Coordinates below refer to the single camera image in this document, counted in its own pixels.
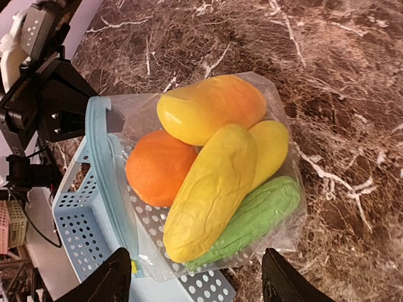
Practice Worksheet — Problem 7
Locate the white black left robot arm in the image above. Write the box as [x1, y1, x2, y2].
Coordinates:
[1, 1, 97, 157]

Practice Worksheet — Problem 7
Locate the orange yellow toy mango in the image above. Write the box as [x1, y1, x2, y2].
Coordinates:
[157, 75, 266, 146]

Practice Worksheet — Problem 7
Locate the light blue perforated plastic basket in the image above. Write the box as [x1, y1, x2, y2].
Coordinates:
[52, 133, 237, 302]

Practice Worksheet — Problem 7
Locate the yellow wrinkled toy fruit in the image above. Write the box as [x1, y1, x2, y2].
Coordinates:
[163, 124, 258, 263]

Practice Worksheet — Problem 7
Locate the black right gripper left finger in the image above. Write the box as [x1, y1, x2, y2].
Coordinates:
[64, 247, 131, 302]

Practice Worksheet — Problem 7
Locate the orange toy fruit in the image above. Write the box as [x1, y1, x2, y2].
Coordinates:
[125, 130, 197, 207]

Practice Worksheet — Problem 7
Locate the green toy bitter gourd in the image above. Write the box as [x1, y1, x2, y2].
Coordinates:
[185, 176, 301, 271]

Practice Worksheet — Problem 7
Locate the clear zip bag blue zipper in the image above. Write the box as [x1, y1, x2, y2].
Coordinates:
[86, 72, 306, 281]

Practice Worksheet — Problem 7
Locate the pink perforated basket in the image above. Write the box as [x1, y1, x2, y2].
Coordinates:
[0, 201, 10, 255]

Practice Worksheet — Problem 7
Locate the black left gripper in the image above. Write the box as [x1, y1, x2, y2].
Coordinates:
[1, 53, 125, 154]

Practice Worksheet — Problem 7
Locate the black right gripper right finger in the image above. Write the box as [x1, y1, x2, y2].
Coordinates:
[262, 248, 333, 302]

